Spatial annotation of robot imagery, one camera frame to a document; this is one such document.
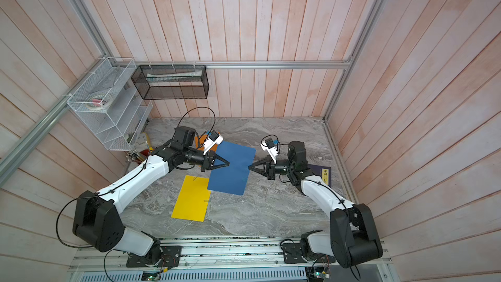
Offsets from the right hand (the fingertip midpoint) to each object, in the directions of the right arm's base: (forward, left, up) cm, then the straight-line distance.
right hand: (251, 168), depth 76 cm
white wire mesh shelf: (+13, +55, +10) cm, 57 cm away
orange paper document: (+3, +18, +13) cm, 23 cm away
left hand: (-1, +10, +2) cm, 10 cm away
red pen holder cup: (+10, +51, -7) cm, 52 cm away
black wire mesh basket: (+36, +37, +15) cm, 54 cm away
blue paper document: (-5, +7, 0) cm, 9 cm away
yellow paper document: (-6, +27, -20) cm, 33 cm away
